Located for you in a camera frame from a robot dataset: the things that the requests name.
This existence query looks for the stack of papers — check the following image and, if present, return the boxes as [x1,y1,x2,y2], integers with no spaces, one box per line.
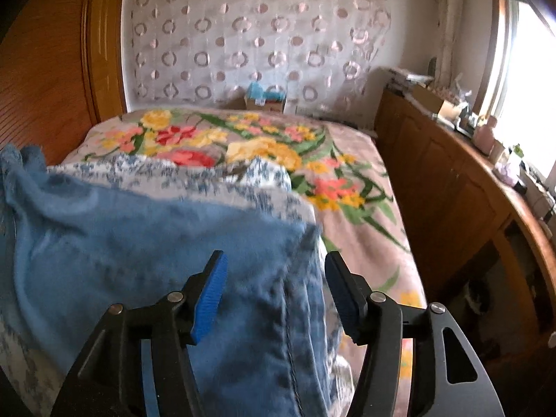
[389,67,435,92]

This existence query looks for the pink bottle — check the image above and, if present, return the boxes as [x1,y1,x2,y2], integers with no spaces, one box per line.
[473,115,498,155]

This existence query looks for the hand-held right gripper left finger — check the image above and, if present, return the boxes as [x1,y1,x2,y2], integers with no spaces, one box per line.
[50,250,229,417]

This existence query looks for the circle patterned curtain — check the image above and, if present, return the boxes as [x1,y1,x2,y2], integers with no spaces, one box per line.
[124,0,435,118]

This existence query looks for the colourful flower blanket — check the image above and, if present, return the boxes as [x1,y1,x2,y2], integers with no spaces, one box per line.
[63,108,428,383]

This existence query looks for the blue plastic bag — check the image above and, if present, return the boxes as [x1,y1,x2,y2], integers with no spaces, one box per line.
[245,82,285,101]

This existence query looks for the small cardboard box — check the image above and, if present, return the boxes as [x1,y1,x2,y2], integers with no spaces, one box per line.
[244,95,287,114]

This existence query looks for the wooden cabinet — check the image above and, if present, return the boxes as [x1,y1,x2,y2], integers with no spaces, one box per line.
[374,89,556,335]

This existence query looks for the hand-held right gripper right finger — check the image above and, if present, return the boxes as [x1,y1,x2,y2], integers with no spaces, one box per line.
[324,251,507,417]

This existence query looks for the wrapped white pipe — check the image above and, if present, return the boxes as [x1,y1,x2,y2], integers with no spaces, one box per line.
[434,0,462,83]

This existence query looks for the open cardboard box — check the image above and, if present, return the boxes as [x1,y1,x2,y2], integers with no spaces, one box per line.
[410,83,462,123]

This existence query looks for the blue denim pants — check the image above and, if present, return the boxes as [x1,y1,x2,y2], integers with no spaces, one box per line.
[0,143,344,417]

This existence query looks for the window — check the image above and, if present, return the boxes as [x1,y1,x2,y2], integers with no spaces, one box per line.
[478,0,556,174]

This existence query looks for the wooden headboard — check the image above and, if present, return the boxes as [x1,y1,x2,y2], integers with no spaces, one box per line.
[0,0,131,170]

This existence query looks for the blue floral bed sheet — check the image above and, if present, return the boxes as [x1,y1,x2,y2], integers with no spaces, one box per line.
[0,154,363,417]

